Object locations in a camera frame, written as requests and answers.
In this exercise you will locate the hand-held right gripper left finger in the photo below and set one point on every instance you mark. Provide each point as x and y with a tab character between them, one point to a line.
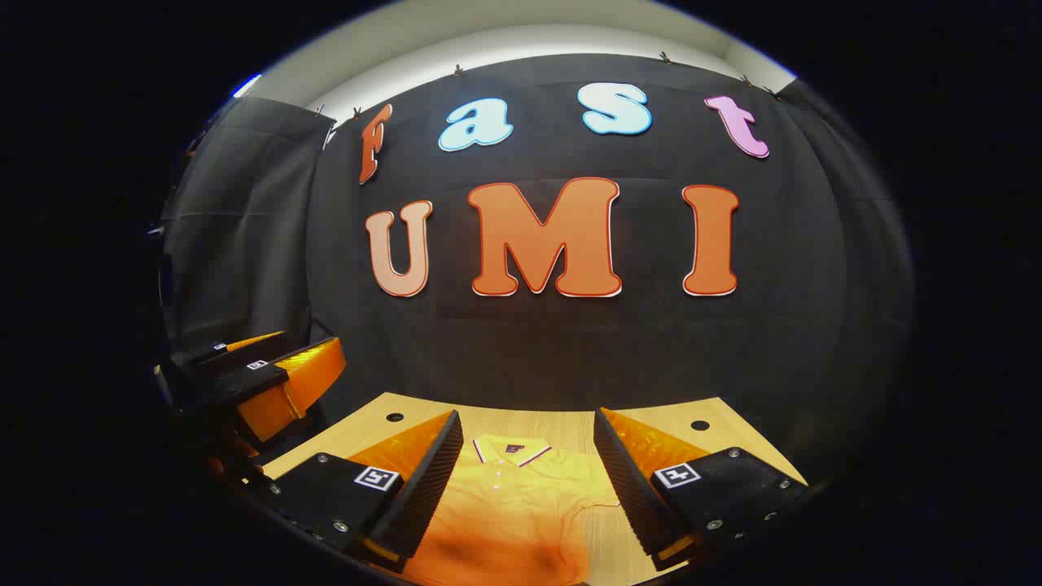
423	488

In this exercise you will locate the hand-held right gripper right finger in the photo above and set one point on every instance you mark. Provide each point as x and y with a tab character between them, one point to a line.
631	488

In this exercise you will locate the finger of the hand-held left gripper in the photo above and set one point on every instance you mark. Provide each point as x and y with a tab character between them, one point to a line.
212	356
244	381

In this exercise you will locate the orange collared T-shirt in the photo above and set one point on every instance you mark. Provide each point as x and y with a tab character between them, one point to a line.
513	521

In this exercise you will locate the black backdrop cloth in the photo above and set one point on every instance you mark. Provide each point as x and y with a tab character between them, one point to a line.
570	350
244	244

